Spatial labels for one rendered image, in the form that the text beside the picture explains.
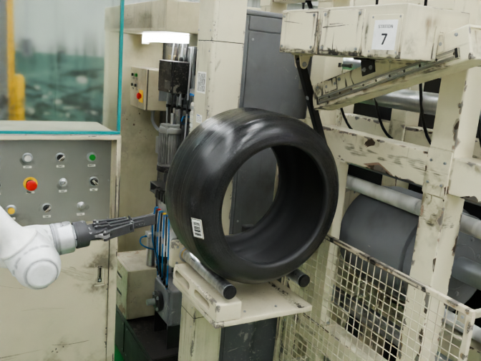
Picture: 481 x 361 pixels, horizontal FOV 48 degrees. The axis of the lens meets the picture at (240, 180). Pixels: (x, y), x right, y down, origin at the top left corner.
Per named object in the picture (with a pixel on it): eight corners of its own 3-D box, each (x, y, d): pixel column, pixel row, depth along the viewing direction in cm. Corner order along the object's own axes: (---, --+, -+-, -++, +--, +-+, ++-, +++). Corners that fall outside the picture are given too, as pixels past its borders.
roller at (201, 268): (178, 255, 194) (186, 245, 195) (186, 261, 196) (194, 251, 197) (221, 295, 165) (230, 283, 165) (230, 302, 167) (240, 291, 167)
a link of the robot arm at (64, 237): (46, 220, 150) (69, 215, 153) (51, 250, 153) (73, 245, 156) (52, 230, 143) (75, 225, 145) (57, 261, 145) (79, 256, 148)
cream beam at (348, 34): (277, 52, 195) (280, 10, 192) (332, 57, 207) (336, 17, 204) (398, 59, 143) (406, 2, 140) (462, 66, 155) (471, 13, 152)
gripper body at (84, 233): (74, 228, 146) (108, 220, 150) (68, 218, 153) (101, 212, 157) (78, 253, 148) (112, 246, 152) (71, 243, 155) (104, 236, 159)
